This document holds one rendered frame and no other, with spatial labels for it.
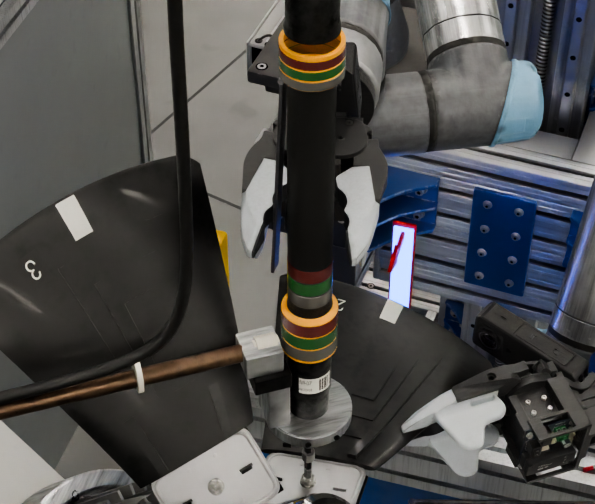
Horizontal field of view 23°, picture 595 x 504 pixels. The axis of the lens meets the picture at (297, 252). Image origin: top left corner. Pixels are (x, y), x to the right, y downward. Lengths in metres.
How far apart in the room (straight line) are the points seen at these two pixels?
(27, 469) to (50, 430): 1.35
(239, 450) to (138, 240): 0.19
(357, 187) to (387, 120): 0.24
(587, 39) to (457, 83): 0.66
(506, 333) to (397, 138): 0.21
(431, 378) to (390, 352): 0.05
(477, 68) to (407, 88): 0.07
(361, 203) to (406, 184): 0.94
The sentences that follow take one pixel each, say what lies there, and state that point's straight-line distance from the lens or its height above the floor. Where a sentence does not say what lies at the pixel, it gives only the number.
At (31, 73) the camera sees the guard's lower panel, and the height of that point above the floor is 0.86.
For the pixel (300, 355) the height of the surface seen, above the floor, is 1.37.
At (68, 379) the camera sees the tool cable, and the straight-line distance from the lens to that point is 1.08.
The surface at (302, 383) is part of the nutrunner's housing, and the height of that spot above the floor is 1.34.
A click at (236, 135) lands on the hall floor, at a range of 3.52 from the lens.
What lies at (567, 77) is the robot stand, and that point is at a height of 1.03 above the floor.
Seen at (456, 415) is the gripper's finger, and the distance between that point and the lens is 1.30.
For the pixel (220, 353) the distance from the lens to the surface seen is 1.10.
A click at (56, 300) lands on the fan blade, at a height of 1.39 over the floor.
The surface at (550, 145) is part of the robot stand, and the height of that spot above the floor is 0.95.
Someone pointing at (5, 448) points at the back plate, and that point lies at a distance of 1.33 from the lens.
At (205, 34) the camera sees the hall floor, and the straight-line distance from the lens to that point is 3.86.
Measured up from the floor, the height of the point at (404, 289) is 1.10.
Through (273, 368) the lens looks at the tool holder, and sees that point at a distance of 1.11.
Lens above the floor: 2.18
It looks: 43 degrees down
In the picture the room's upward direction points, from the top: straight up
